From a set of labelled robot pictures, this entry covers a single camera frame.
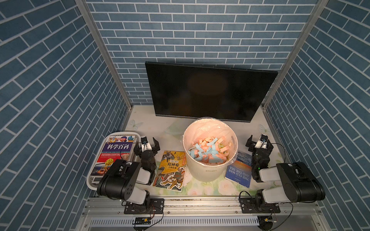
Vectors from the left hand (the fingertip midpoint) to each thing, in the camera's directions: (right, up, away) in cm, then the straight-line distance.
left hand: (149, 139), depth 87 cm
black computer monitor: (+24, +31, +5) cm, 39 cm away
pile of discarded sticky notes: (+38, -5, -7) cm, 39 cm away
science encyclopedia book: (-18, -4, -4) cm, 19 cm away
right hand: (+69, 0, 0) cm, 69 cm away
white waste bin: (+31, +7, -8) cm, 33 cm away
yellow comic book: (+14, -19, -4) cm, 24 cm away
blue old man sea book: (+55, -19, -3) cm, 58 cm away
